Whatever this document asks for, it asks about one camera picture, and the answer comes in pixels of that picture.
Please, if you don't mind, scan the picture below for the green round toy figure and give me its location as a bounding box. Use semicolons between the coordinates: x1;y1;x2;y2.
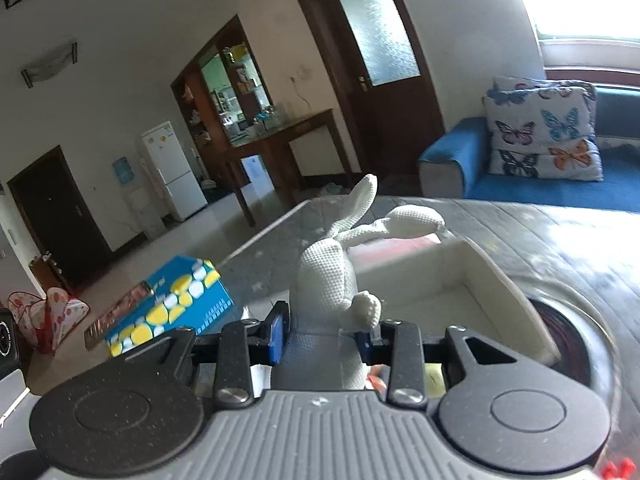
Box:
424;363;447;398

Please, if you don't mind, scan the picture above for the white plush rabbit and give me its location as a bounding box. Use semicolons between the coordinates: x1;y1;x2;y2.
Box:
270;174;445;391

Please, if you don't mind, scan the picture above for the blue yellow tissue box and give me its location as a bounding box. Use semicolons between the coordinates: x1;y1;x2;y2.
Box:
84;256;234;358

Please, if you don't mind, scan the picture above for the dark grey cardboard box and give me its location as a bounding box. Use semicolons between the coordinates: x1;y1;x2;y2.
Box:
348;234;560;365

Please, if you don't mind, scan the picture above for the water dispenser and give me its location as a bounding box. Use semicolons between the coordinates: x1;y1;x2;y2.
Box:
112;156;166;240

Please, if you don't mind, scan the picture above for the blue sofa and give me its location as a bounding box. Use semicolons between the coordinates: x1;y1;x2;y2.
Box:
418;76;639;212

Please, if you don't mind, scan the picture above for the dotted fabric toy tent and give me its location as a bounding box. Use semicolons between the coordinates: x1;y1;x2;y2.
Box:
8;287;90;354

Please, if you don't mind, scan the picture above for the white refrigerator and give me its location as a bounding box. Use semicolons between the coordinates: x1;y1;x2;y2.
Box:
138;122;207;222

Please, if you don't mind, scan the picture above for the dark wooden sideboard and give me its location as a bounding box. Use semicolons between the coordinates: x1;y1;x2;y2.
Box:
170;16;354;226

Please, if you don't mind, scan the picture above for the butterfly print pillow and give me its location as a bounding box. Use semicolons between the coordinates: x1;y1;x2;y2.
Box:
483;76;603;182

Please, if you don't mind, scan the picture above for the dark wooden door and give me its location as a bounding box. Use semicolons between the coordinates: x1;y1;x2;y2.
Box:
298;0;444;177

